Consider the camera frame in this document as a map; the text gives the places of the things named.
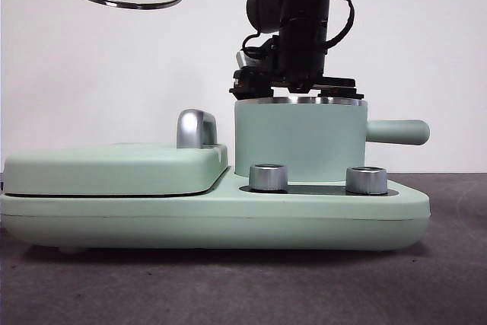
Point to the mint green steamer pot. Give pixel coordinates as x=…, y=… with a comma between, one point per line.
x=296, y=138

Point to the right wrist grey camera box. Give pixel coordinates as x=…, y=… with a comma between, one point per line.
x=242, y=60

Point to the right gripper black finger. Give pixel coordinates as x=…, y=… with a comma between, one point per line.
x=251, y=93
x=340, y=94

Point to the silver control knob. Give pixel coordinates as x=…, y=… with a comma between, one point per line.
x=365, y=182
x=266, y=178

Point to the mint green breakfast machine base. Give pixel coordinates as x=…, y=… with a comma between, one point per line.
x=114, y=222

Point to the mint green hinged griddle cover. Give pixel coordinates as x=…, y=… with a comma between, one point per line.
x=114, y=173

